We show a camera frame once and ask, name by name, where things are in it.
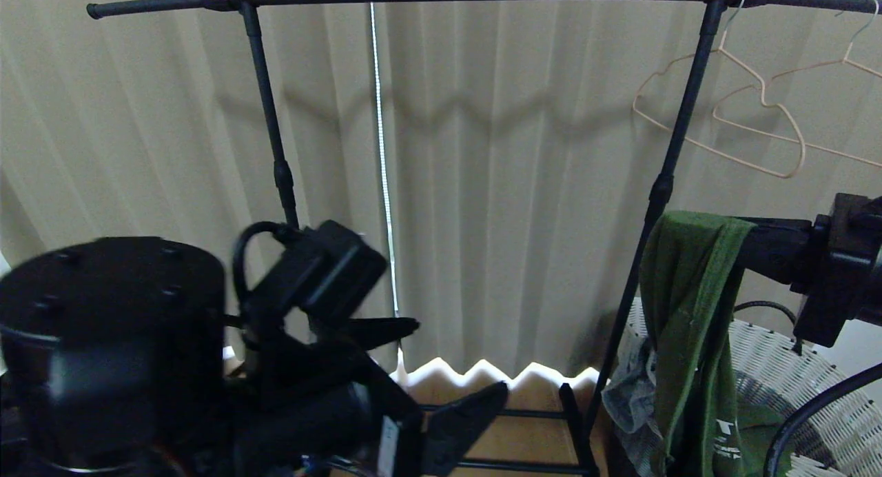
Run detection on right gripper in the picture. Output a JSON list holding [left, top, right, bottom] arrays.
[[792, 193, 882, 348]]

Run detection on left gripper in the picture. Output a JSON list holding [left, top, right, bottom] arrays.
[[234, 316, 510, 477]]

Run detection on green printed shirt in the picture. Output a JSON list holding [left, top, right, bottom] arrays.
[[639, 210, 793, 477]]

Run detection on pink clothes hanger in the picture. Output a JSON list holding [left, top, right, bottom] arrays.
[[632, 0, 808, 180], [711, 0, 882, 170]]

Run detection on white laundry basket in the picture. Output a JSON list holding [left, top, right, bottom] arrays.
[[617, 298, 882, 477]]

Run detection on pale grey garment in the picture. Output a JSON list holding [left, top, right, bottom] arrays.
[[602, 336, 668, 477]]

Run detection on beige curtain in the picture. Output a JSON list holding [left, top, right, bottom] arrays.
[[0, 0, 882, 395]]

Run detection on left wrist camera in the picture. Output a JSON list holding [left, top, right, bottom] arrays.
[[238, 219, 390, 367]]

